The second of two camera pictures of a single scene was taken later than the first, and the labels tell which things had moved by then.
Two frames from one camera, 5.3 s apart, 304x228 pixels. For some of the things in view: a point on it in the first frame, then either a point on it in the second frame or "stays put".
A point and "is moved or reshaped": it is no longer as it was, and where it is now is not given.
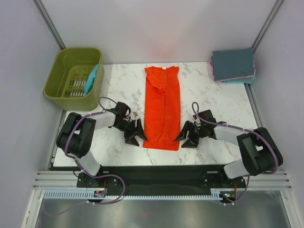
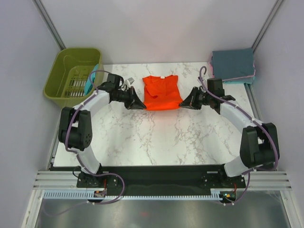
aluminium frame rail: x=56 y=180 stays put
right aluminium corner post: x=278 y=4 stays put
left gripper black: x=129 y=137 to x=133 y=102
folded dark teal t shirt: x=233 y=64 stays put
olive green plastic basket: x=70 y=71 stays put
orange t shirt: x=161 y=124 is moved or reshaped
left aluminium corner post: x=49 y=23 stays put
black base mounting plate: x=163 y=178 stays put
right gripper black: x=187 y=126 to x=191 y=101
